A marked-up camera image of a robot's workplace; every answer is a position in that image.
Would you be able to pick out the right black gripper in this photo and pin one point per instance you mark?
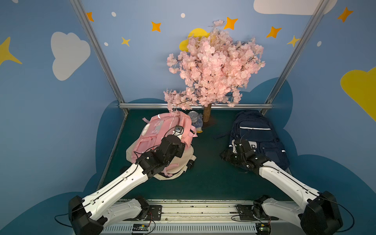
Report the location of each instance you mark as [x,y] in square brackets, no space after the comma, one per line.
[236,150]

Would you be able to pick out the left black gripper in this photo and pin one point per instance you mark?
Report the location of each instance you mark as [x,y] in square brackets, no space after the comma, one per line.
[177,141]

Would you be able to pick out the pink backpack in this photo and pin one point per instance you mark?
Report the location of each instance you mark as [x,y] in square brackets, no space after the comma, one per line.
[160,126]

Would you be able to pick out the navy blue backpack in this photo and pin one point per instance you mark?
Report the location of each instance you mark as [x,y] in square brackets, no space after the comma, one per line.
[253,127]

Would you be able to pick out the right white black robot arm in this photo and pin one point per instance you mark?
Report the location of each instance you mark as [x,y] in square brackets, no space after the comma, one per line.
[314,212]

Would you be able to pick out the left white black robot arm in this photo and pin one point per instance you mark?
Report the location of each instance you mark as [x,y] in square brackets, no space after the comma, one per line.
[91,214]

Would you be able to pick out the cream white bag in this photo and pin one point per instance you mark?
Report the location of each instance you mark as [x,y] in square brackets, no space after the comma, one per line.
[174,169]

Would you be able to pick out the right green circuit board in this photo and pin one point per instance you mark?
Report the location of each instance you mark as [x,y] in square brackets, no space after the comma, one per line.
[262,229]

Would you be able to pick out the green circuit board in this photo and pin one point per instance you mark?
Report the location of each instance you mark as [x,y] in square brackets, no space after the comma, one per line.
[262,229]
[141,228]

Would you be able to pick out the pink cherry blossom tree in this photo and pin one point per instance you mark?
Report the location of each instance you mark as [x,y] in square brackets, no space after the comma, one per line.
[214,68]

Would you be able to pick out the left green circuit board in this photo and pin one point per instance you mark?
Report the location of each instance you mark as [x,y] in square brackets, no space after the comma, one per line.
[141,228]

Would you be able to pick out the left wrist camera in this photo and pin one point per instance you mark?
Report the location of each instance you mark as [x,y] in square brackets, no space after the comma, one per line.
[178,131]

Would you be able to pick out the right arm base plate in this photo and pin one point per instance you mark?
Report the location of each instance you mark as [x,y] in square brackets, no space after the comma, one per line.
[252,213]

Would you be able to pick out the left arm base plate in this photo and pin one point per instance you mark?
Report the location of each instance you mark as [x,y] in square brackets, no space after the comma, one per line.
[153,212]

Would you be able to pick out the aluminium rail base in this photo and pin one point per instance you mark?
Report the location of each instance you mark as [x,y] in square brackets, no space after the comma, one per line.
[200,212]

